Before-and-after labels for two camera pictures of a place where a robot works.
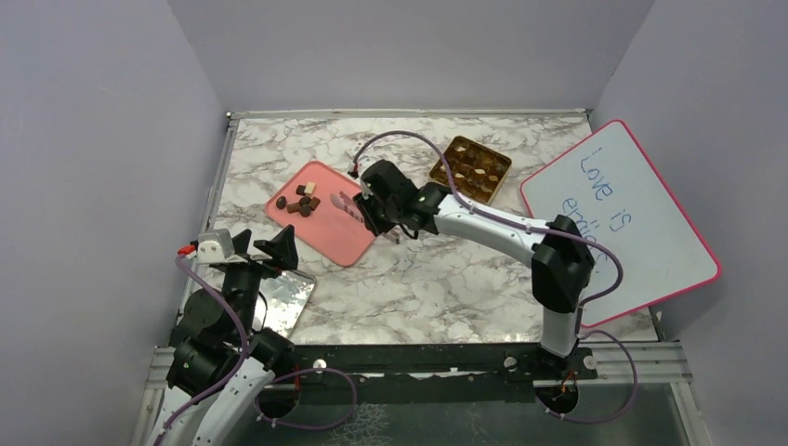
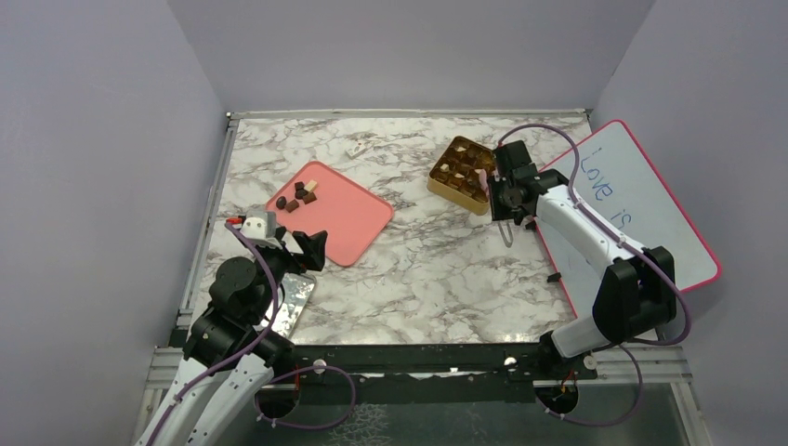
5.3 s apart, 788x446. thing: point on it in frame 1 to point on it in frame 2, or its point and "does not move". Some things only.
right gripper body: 379,217 to 501,203
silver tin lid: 282,301 does not move
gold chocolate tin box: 479,172 does not move
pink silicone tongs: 348,203 to 508,242
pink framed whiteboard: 611,190 does not move
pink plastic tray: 328,228 does not move
